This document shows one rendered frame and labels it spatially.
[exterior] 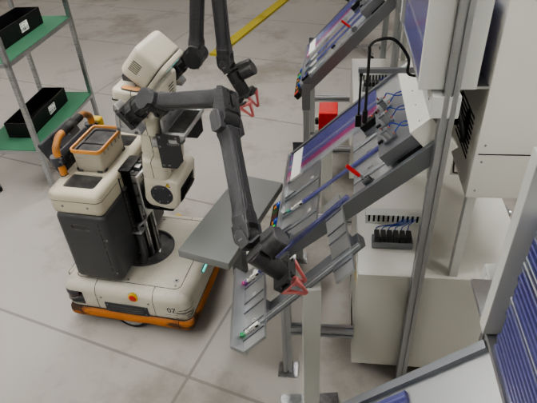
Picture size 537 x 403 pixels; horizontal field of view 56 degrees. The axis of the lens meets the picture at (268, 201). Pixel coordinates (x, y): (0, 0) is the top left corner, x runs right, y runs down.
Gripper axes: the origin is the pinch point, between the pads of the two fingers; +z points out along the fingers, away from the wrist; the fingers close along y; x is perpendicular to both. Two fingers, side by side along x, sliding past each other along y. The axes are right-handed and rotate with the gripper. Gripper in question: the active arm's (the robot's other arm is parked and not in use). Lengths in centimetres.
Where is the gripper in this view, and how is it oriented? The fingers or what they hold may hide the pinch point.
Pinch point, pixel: (304, 286)
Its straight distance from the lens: 151.5
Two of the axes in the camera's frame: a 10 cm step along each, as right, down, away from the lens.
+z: 7.6, 5.3, 3.8
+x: -6.5, 6.2, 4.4
